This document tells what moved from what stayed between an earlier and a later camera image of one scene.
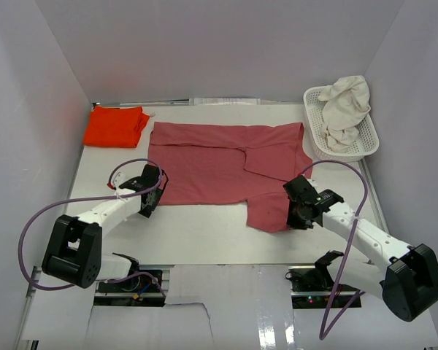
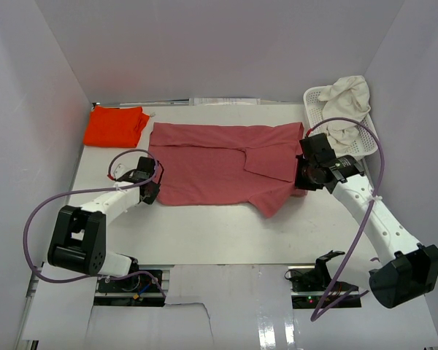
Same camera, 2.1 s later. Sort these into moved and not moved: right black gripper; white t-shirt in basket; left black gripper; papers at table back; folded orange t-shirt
Moved: right black gripper; left black gripper
Not moved: white t-shirt in basket; papers at table back; folded orange t-shirt
